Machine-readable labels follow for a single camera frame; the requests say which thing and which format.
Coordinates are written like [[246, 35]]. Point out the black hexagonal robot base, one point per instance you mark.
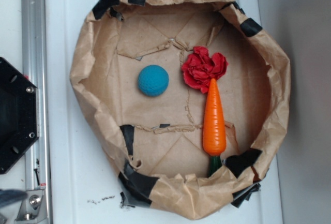
[[18, 115]]

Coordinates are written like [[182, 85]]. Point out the blue dimpled ball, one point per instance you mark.
[[153, 80]]

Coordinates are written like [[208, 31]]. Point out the brown paper bag basket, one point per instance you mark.
[[154, 144]]

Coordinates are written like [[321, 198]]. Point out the crumpled red paper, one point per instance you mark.
[[200, 68]]

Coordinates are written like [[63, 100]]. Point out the orange plastic toy carrot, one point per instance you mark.
[[214, 134]]

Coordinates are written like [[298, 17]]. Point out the white plastic tray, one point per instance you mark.
[[85, 188]]

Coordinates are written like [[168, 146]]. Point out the metal corner bracket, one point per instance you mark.
[[33, 209]]

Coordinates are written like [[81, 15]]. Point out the aluminium extrusion rail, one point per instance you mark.
[[37, 158]]

